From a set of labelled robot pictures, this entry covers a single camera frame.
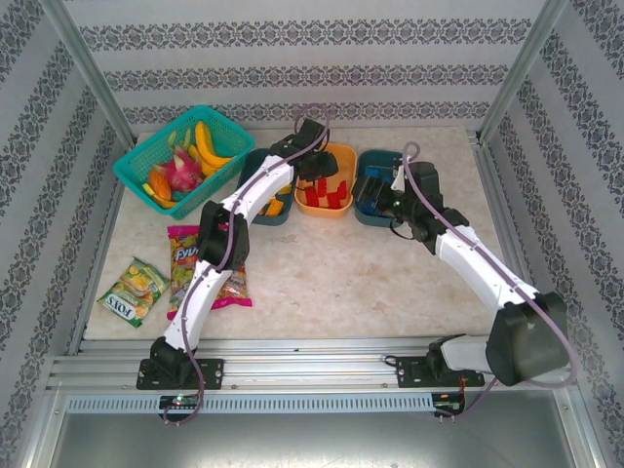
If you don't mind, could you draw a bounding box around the orange plastic bin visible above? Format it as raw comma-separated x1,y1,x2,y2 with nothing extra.
293,142,358,220

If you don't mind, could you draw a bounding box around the dark teal plastic bin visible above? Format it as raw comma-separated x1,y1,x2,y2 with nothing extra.
351,149,418,229
233,148,299,226

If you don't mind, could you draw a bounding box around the large yellow toy banana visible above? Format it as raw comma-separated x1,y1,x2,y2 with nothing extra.
194,120,236,170

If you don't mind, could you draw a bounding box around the small yellow toy banana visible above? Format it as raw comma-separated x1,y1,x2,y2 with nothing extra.
187,143,218,177

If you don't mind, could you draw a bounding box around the orange toy fruit piece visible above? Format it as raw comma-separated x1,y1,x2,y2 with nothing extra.
147,167,174,202

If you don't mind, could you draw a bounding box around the pink candy bag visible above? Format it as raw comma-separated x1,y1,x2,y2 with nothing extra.
167,224,254,322

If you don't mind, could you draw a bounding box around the teal mesh plastic basket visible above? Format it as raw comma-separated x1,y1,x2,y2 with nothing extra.
112,105,256,218

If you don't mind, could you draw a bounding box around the small circuit board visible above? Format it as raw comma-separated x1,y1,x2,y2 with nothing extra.
432,389,468,416
159,394,202,410

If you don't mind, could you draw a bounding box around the green Foxs candy bag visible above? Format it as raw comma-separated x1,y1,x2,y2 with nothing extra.
96,256,172,329

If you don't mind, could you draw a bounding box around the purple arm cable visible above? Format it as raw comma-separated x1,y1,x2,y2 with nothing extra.
162,102,333,428
402,140,580,420

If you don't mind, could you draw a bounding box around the aluminium side rail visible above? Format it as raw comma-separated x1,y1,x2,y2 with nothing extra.
467,131,550,342
65,179,126,356

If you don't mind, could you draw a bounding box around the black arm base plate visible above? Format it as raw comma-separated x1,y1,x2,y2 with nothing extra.
136,358,225,391
394,355,487,390

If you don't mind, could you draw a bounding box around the aluminium frame post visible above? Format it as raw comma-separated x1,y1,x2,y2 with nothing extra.
476,0,571,145
41,0,138,147

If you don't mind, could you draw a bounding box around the aluminium mounting rail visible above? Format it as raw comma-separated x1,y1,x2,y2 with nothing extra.
46,337,537,394

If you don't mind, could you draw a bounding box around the slotted grey cable duct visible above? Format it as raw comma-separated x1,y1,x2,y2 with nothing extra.
64,392,436,415

